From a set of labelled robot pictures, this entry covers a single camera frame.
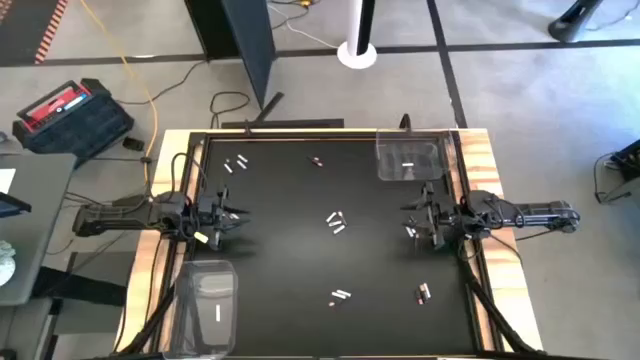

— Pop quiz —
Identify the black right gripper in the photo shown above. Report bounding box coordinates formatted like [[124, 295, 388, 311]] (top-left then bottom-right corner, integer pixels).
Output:
[[399, 180, 458, 250]]

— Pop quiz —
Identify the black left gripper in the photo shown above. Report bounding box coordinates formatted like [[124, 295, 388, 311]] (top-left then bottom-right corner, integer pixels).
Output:
[[192, 185, 253, 252]]

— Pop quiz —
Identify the clear plastic bin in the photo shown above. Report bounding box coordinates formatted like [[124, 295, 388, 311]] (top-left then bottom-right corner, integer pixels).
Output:
[[375, 128, 445, 182], [169, 258, 239, 360]]

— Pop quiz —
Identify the black desk base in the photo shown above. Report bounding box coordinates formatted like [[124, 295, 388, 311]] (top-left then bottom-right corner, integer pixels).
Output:
[[30, 252, 127, 307]]

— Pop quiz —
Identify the white pole with round base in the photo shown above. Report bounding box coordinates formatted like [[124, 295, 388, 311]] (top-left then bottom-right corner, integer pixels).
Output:
[[336, 0, 378, 70]]

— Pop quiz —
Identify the red and black toolbox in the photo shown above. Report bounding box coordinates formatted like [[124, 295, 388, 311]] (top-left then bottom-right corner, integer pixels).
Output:
[[12, 77, 135, 157]]

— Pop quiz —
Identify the black partition panel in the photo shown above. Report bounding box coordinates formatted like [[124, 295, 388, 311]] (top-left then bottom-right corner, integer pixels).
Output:
[[183, 0, 346, 130]]

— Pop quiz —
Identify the grey desk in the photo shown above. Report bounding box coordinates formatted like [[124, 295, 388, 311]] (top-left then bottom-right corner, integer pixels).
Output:
[[0, 152, 77, 307]]

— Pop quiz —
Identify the black equipment box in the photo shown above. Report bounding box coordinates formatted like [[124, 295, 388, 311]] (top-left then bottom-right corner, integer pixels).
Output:
[[609, 138, 640, 182]]

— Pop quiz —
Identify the dark tablet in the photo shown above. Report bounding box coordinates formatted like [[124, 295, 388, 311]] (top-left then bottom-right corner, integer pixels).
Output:
[[0, 192, 32, 219]]

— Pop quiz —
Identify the patterned round plate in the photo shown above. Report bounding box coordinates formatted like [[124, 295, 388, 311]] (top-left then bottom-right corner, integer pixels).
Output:
[[0, 239, 17, 287]]

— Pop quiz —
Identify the black chair base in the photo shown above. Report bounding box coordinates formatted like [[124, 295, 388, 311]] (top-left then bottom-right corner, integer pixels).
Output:
[[547, 0, 606, 44]]

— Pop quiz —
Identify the black orange-striped floor mat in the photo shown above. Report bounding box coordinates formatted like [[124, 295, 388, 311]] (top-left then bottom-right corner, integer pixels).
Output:
[[0, 0, 69, 65]]

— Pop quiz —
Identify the black metal table frame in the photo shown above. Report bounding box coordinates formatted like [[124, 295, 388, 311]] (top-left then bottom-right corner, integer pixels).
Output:
[[112, 127, 546, 360]]

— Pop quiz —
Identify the looped black floor cable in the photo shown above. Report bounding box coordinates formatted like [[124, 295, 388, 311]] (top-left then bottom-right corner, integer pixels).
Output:
[[208, 90, 252, 129]]

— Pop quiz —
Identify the yellow cable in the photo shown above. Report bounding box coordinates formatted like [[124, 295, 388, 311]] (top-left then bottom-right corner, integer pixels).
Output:
[[77, 0, 160, 184]]

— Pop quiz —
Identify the thin black floor cable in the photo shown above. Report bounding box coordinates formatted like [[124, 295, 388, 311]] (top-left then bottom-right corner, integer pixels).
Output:
[[116, 59, 209, 107]]

